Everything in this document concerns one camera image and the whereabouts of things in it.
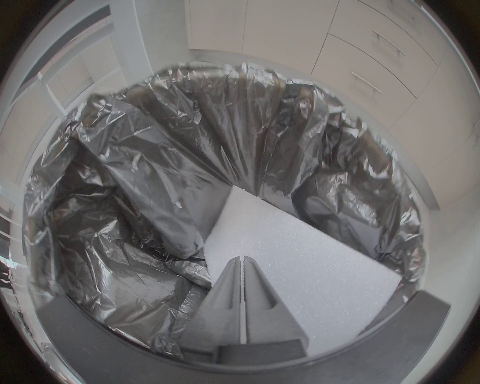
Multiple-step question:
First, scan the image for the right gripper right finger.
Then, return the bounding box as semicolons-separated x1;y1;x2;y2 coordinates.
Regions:
244;256;311;349

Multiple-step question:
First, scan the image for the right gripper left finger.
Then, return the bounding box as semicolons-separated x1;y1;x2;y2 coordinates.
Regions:
178;256;244;349

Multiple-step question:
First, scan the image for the black plastic bag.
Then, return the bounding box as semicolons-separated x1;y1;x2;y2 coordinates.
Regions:
20;62;428;361

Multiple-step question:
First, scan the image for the white foam block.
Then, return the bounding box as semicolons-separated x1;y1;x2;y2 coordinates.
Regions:
204;186;403;355

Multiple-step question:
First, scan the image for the beige cabinet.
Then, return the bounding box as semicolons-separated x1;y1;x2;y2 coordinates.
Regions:
185;0;475;211

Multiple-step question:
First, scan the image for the grey chair with white legs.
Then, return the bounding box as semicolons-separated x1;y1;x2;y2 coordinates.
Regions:
7;0;156;128

